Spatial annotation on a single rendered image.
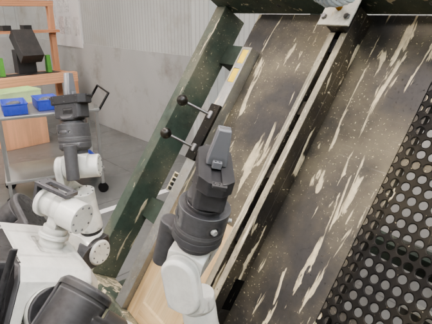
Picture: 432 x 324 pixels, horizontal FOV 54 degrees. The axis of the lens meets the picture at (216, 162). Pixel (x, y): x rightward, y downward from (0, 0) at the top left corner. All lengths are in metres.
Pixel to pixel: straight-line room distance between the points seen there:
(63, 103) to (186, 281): 0.68
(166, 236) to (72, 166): 0.51
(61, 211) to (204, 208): 0.36
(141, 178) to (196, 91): 0.38
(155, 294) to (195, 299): 0.66
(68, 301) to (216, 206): 0.29
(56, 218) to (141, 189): 0.72
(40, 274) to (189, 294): 0.29
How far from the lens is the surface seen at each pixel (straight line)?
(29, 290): 0.86
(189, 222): 0.68
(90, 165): 1.21
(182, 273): 0.72
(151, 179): 1.61
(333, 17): 1.20
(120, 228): 1.63
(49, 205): 0.94
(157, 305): 1.38
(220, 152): 0.64
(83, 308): 0.77
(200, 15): 4.72
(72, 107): 1.22
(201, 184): 0.62
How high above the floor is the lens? 1.81
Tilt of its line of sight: 19 degrees down
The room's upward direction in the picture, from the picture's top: straight up
